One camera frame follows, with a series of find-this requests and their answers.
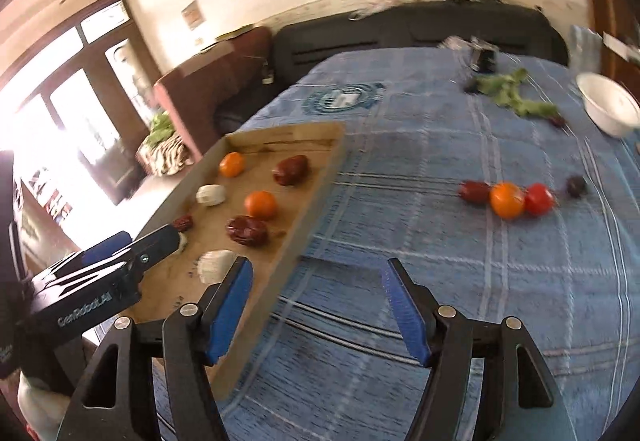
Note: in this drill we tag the green leafy vegetable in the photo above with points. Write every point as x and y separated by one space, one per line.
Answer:
510 93

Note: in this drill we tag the zebra striped cloth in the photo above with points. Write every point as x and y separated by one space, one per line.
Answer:
165 156

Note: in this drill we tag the small wall sticker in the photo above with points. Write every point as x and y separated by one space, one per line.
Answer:
191 16

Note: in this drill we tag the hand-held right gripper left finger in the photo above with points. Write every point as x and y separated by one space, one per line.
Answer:
227 311

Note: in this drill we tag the bunch of green leaves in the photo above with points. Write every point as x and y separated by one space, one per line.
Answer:
161 126

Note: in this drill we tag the shallow cardboard box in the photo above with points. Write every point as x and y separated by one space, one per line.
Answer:
170 286

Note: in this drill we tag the dark red date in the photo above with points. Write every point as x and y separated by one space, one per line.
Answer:
557 121

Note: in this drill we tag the red tomato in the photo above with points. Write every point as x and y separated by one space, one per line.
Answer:
540 199

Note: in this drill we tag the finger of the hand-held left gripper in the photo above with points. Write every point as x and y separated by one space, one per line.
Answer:
107 243
155 246

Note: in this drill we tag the small red date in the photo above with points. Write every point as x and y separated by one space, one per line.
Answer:
472 191

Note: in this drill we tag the white corn cob piece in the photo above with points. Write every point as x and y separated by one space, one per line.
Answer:
183 242
210 194
215 266

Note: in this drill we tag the wooden framed glass door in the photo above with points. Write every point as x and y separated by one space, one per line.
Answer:
135 46

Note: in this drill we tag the blue plaid blanket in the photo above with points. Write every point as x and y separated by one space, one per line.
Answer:
425 246

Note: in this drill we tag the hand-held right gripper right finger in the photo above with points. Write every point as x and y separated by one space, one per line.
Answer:
407 316

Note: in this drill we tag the white bowl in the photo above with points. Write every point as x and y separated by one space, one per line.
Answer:
610 103

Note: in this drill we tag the large wrinkled red date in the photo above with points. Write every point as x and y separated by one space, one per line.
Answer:
246 229

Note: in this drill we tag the small orange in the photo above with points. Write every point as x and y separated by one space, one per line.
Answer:
232 164
260 204

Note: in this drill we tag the dark purple plum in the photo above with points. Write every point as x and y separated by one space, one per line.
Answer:
576 186

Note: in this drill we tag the large orange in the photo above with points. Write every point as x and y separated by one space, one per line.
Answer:
507 201

